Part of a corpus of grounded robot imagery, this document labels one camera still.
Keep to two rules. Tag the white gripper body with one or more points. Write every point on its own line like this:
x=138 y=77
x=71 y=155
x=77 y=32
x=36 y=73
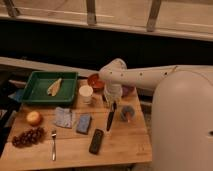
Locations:
x=113 y=92

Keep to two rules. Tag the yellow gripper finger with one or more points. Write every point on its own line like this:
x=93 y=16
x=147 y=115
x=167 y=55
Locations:
x=106 y=103
x=118 y=103

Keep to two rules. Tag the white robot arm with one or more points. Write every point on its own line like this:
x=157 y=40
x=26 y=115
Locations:
x=116 y=74

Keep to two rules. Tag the white paper cup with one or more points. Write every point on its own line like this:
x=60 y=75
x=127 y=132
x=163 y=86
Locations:
x=86 y=92

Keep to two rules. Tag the small blue bowl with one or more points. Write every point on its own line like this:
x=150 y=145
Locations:
x=127 y=113

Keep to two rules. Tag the purple bowl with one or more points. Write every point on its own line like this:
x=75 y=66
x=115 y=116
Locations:
x=126 y=90

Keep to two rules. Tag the orange bowl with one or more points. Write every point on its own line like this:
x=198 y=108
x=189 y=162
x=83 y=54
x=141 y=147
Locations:
x=95 y=82

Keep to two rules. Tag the blue sponge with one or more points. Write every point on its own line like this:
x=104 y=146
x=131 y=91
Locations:
x=84 y=124

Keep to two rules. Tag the black remote control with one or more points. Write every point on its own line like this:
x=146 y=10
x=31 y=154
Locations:
x=96 y=141

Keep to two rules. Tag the light blue cloth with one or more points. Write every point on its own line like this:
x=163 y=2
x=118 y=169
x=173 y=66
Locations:
x=63 y=117

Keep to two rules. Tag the yellow banana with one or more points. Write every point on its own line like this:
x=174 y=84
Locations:
x=54 y=88

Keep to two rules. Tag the silver fork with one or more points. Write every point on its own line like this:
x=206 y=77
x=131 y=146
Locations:
x=53 y=134

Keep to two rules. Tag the green plastic tray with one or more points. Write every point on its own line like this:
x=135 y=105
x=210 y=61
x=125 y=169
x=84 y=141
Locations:
x=35 y=92

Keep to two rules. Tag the red yellow apple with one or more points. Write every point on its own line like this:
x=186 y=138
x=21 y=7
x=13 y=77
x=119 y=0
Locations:
x=34 y=118

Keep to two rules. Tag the bunch of red grapes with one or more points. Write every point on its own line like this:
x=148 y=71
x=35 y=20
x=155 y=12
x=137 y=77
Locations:
x=29 y=137

